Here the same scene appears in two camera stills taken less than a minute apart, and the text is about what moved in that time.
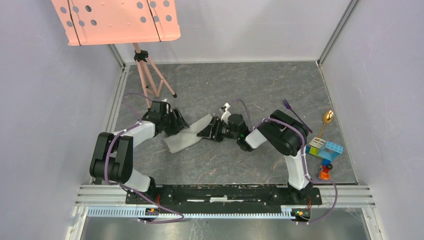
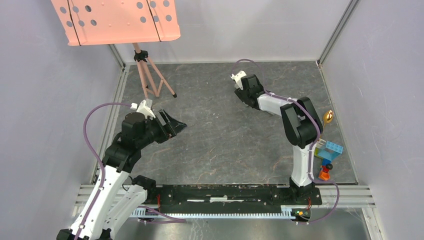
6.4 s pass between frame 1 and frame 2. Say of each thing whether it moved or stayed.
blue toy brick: stayed
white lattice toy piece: stayed
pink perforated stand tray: stayed
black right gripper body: moved
